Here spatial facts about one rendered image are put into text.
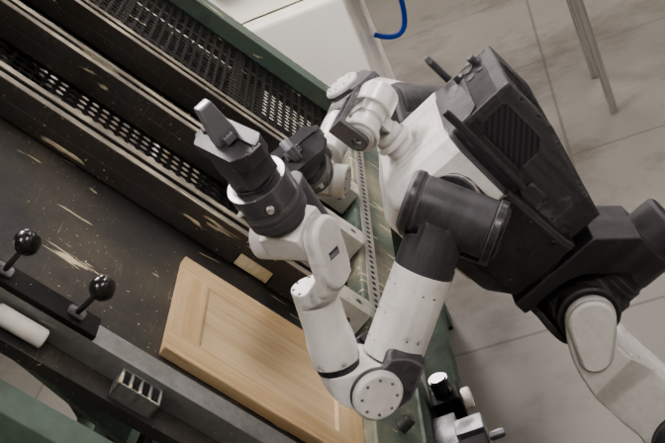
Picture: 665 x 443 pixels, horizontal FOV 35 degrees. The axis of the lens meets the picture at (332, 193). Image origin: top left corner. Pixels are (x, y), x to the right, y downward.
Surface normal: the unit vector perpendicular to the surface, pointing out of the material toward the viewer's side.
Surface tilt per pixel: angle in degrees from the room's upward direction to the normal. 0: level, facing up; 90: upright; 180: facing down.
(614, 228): 22
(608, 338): 90
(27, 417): 59
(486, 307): 0
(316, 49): 90
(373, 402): 90
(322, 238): 94
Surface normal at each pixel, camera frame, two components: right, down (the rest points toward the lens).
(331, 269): 0.82, -0.01
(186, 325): 0.60, -0.73
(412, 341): 0.33, 0.27
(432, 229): -0.20, 0.10
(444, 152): -0.52, -0.20
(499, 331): -0.38, -0.84
